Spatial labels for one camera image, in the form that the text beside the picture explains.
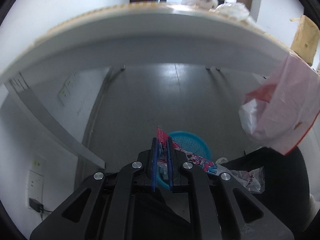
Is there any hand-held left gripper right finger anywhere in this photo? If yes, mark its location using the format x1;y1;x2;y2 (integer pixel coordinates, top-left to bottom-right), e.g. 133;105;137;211
167;137;295;240

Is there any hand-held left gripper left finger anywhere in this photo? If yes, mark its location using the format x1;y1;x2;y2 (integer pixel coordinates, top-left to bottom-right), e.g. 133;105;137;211
30;137;159;240

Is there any blue plastic basket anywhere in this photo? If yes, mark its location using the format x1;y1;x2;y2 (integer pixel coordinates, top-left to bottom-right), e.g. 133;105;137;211
155;131;212;191

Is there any red printed plastic wrapper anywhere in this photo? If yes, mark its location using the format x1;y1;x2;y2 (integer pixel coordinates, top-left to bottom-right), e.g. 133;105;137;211
156;126;218;174

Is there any pink white plastic bag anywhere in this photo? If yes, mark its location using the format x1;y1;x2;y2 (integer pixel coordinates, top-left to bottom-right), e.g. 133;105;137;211
239;54;320;155

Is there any clear crumpled wrapper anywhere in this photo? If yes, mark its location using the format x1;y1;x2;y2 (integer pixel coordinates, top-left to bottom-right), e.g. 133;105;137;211
229;167;266;194

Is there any white table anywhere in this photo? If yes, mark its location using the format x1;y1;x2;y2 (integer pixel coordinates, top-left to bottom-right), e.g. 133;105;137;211
0;1;292;170

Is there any black power adapter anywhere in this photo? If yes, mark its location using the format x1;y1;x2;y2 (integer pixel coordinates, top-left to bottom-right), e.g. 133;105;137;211
28;198;45;213

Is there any clear plastic bag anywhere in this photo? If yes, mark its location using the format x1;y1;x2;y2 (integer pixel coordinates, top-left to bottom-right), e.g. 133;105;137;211
214;2;256;25

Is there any brown paper envelope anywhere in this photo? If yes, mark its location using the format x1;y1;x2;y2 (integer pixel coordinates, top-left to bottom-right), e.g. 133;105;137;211
290;15;320;67

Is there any white wall socket panel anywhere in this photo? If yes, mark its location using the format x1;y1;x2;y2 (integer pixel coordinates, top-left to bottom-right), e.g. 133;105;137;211
57;71;77;106

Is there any white wall outlet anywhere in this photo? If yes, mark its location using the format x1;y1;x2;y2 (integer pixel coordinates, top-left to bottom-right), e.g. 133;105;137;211
27;169;45;207

